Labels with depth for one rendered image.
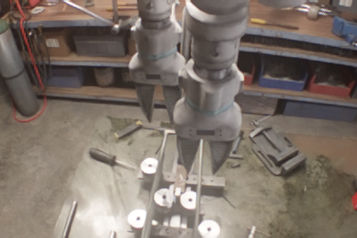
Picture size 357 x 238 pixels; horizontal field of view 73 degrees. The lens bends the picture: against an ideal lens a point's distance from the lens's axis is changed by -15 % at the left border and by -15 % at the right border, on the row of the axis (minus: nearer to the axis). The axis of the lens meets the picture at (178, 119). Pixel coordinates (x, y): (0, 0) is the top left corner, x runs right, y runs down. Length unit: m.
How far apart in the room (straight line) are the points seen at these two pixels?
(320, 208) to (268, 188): 0.18
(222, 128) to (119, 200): 0.50
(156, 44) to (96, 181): 0.54
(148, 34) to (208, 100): 0.16
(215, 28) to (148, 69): 0.23
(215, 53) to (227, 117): 0.12
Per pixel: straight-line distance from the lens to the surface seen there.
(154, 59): 0.48
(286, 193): 0.89
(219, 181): 0.81
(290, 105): 2.38
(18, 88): 2.44
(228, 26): 0.30
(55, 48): 2.32
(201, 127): 0.41
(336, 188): 0.97
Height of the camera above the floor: 1.60
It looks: 45 degrees down
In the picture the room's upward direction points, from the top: straight up
